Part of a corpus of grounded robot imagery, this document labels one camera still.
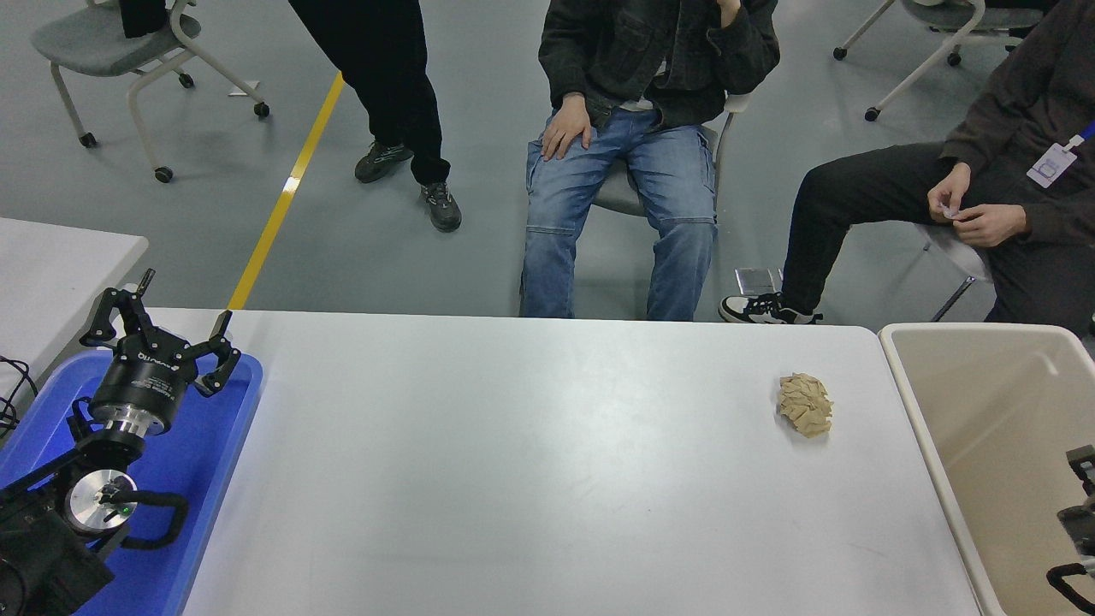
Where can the person's hand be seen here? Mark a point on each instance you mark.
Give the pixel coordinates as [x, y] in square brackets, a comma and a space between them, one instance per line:
[949, 192]
[730, 10]
[566, 128]
[991, 226]

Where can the white seat chair black leg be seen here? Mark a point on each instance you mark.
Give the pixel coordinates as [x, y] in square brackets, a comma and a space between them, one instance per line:
[958, 252]

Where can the white side table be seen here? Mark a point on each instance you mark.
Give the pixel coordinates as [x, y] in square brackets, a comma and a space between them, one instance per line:
[51, 282]

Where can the large pale plastic bin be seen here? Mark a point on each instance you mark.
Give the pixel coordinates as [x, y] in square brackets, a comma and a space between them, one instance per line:
[1001, 428]

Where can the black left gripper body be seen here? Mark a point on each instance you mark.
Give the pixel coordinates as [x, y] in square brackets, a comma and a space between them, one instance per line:
[141, 381]

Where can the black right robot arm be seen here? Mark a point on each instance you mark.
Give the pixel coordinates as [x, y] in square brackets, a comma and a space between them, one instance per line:
[1082, 524]

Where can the black garment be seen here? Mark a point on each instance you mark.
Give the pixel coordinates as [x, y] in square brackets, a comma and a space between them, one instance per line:
[141, 17]

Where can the tan paper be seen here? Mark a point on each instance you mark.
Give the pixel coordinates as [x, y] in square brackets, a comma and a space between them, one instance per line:
[806, 406]

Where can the blue plastic tray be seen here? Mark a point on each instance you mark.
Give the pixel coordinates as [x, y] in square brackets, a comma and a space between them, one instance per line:
[205, 462]

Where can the person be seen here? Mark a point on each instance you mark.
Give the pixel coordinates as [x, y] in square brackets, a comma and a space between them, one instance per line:
[873, 188]
[393, 85]
[667, 188]

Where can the shiny metal floor plate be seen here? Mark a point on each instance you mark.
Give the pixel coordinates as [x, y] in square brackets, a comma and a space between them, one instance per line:
[757, 281]

